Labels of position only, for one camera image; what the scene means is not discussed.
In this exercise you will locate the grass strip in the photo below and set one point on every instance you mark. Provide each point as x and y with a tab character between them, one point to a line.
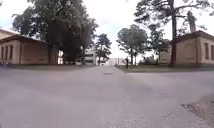
161	68
41	66

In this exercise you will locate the grey asphalt road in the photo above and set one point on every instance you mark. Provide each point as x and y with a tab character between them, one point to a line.
95	96

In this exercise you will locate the small dark tree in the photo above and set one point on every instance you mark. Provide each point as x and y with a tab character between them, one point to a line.
102	46

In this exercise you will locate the person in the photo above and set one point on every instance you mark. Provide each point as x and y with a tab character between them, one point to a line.
127	62

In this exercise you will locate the gravel patch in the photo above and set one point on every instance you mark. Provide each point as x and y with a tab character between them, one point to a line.
205	108

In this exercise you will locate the round leafy tree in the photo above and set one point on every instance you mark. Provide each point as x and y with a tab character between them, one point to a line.
132	40

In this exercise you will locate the tan brick building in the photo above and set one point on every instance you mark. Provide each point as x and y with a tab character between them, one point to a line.
25	50
198	50

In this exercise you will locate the tall pine tree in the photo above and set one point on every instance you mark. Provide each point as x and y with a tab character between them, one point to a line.
174	30

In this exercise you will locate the large dark leafy tree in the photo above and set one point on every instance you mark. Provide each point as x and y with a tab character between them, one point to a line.
61	26

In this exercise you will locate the white building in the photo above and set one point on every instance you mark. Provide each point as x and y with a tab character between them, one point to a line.
89	57

